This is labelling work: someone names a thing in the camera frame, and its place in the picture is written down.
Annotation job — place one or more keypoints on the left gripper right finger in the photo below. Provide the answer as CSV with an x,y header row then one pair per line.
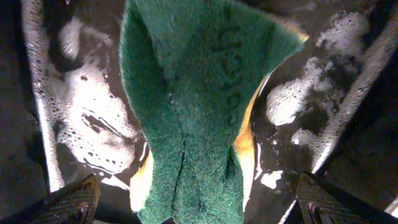
x,y
321,202

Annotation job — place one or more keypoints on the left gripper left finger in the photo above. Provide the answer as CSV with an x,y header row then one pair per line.
x,y
76,203

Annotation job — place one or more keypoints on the green and yellow sponge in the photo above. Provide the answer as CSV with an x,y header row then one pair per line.
x,y
192,71

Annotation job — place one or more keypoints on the small black tray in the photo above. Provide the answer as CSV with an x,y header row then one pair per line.
x,y
330,109

